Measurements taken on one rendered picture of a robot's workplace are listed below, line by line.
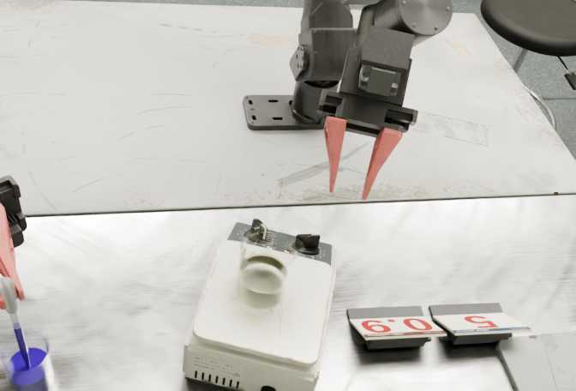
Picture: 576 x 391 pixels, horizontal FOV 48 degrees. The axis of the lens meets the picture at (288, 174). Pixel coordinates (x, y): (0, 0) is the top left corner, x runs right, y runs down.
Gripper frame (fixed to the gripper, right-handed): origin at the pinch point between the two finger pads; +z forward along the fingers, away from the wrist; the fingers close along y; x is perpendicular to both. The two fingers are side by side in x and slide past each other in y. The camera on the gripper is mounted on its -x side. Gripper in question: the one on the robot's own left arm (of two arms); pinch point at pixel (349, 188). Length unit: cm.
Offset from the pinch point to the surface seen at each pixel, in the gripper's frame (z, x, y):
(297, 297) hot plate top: 12.1, -3.8, -3.0
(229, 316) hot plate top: 15.0, -6.3, -8.9
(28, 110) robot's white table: -2.8, 19.7, -44.0
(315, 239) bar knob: 6.0, 4.9, -2.1
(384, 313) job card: 12.3, 6.8, 7.5
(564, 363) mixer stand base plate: 13.2, 5.4, 28.0
